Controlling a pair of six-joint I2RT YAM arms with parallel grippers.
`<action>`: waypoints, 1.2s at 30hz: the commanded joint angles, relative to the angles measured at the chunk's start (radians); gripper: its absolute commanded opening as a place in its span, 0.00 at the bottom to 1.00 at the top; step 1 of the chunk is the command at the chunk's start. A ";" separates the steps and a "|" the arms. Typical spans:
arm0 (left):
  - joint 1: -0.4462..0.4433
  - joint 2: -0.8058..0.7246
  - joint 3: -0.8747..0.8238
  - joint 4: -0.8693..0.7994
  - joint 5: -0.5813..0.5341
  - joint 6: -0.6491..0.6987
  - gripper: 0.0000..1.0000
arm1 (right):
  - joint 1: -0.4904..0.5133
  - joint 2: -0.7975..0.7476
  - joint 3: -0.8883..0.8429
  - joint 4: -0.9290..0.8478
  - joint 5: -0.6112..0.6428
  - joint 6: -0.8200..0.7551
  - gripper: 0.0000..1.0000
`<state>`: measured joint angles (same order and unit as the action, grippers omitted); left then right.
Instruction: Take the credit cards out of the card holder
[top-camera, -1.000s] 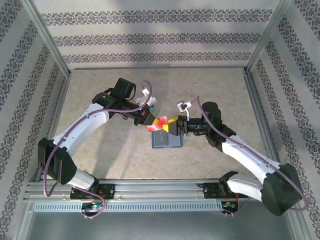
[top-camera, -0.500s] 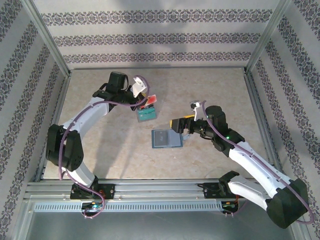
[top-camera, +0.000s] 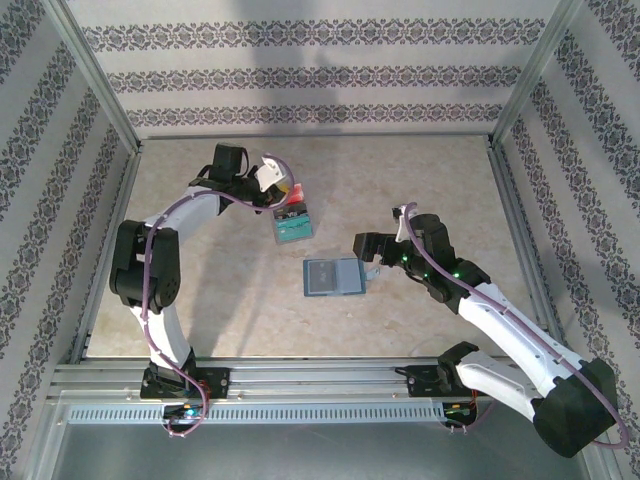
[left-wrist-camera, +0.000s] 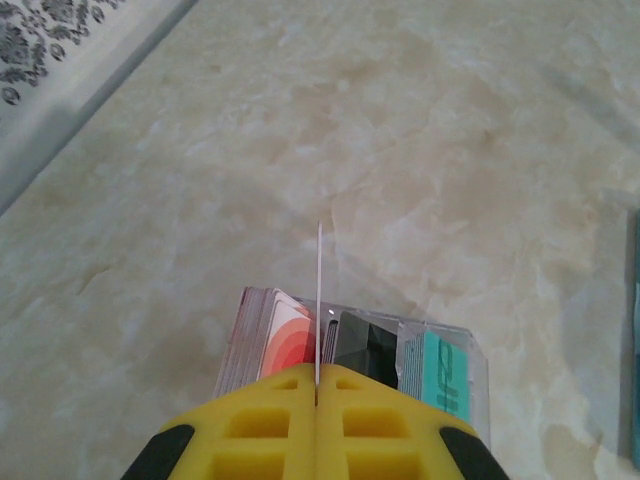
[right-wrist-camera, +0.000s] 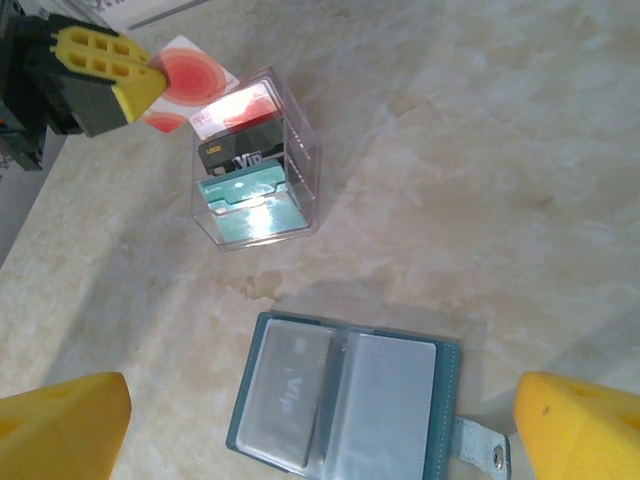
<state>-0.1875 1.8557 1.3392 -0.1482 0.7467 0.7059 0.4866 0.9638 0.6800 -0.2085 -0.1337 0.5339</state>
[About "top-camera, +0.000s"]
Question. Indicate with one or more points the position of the teal card holder wallet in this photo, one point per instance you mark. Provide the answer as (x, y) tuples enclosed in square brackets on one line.
[(350, 277)]

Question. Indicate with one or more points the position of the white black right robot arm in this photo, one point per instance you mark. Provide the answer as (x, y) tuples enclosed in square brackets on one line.
[(510, 325)]

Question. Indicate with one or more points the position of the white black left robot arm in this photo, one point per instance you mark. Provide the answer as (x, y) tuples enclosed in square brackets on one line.
[(165, 340)]

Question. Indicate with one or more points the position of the red white april card stack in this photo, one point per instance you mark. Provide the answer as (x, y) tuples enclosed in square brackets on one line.
[(298, 192)]

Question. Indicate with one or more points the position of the black VIP card stack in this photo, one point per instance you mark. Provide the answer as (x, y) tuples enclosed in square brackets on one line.
[(295, 212)]

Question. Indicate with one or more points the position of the teal VIP card stack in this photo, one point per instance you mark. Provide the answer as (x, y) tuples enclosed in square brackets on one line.
[(295, 231)]

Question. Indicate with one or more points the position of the clear acrylic card organizer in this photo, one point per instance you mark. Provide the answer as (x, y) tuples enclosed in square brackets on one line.
[(278, 240)]

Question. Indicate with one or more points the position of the small controller board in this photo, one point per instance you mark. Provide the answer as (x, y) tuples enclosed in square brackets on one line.
[(187, 412), (457, 411)]

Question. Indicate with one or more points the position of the grey metal panel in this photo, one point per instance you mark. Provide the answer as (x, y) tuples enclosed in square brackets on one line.
[(320, 455)]

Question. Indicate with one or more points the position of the aluminium table back rail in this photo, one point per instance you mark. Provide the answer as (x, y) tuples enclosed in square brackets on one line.
[(315, 136)]

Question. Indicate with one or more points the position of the aluminium table side rail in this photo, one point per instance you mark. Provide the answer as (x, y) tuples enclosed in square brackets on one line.
[(127, 175), (518, 225)]

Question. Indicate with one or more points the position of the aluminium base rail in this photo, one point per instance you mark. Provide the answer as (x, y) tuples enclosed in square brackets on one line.
[(320, 375)]

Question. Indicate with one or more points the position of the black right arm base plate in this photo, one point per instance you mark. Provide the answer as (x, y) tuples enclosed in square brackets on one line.
[(417, 380)]

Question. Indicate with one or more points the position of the aluminium corner post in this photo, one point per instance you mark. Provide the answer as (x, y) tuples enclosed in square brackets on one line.
[(94, 75), (535, 75)]

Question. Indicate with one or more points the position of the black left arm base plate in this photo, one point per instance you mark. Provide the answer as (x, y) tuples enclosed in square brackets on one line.
[(220, 382)]

